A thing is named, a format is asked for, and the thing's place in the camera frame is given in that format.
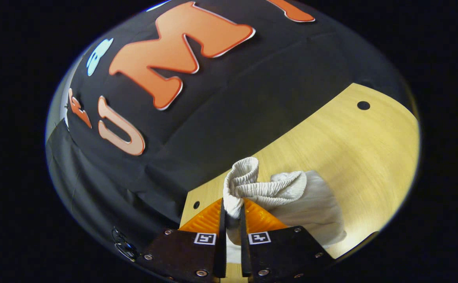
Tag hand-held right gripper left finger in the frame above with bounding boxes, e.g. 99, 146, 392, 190
140, 198, 228, 283

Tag dark round object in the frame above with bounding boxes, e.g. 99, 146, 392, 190
112, 227, 140, 261

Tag black side curtain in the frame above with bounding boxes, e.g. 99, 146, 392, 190
45, 122, 188, 254

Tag black backdrop cloth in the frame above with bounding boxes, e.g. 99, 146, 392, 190
62, 0, 415, 213

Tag white jeans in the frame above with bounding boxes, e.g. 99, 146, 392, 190
223, 157, 347, 265

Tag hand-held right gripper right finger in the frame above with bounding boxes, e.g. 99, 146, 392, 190
238, 198, 336, 283

